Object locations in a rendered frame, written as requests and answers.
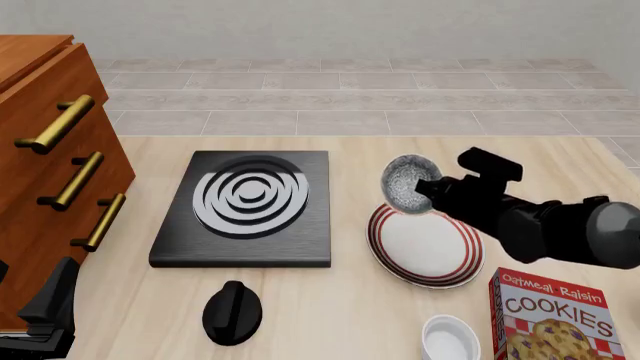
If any wooden drawer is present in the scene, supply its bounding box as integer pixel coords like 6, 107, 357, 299
0, 136, 137, 331
0, 95, 124, 256
0, 42, 110, 177

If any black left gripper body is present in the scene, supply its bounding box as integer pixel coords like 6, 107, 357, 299
0, 318, 76, 360

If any brass drawer handle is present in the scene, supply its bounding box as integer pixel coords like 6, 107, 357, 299
69, 192, 128, 253
13, 93, 97, 156
36, 150, 106, 213

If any oatmeal raisin cookies box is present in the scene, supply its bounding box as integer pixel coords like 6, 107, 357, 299
488, 266, 628, 360

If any round black stove knob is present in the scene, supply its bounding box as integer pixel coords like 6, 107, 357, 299
201, 279, 264, 347

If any small white ramekin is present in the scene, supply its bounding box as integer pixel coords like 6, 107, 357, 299
420, 313, 483, 360

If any black patterned bowl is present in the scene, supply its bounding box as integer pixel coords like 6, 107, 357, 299
380, 153, 444, 216

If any wooden cabinet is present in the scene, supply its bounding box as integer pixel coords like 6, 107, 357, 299
0, 34, 137, 332

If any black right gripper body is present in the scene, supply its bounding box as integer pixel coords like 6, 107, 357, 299
430, 174, 507, 231

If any flat black stove plate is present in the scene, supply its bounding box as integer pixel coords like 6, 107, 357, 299
148, 150, 333, 270

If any white plate with red rings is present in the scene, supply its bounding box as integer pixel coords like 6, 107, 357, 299
365, 203, 487, 291

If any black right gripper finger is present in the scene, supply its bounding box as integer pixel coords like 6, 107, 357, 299
415, 177, 443, 201

